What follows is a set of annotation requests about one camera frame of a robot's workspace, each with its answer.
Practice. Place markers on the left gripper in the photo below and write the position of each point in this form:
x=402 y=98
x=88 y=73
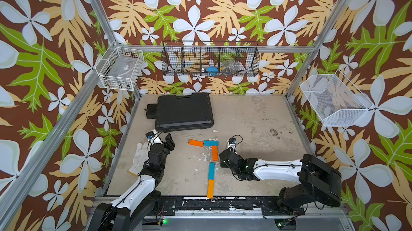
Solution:
x=168 y=143

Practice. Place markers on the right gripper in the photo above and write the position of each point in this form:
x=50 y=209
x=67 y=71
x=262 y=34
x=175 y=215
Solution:
x=221 y=163

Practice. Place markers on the teal block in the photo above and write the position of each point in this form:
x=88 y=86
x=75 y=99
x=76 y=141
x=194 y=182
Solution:
x=211 y=174
x=210 y=143

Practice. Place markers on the orange block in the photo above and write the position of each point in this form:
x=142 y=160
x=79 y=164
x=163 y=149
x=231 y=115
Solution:
x=210 y=191
x=196 y=143
x=215 y=153

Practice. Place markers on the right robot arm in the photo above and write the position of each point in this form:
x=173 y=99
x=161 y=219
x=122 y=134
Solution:
x=317 y=182

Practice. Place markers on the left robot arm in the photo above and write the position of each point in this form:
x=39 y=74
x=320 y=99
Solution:
x=142 y=198

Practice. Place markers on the white work glove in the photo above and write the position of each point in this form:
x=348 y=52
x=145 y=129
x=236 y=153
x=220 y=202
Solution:
x=139 y=159

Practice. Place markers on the black plastic tool case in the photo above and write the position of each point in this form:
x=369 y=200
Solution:
x=180 y=113

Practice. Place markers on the blue object in basket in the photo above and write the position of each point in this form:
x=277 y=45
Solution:
x=212 y=71

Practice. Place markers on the white mesh basket right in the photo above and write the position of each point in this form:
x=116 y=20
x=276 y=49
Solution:
x=335 y=99

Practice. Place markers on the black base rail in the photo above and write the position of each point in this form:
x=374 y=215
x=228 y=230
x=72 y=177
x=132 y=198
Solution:
x=268 y=205

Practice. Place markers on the white wire basket left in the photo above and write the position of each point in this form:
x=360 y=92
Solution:
x=120 y=67

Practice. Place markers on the black wire basket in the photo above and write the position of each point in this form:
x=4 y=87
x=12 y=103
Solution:
x=194 y=57

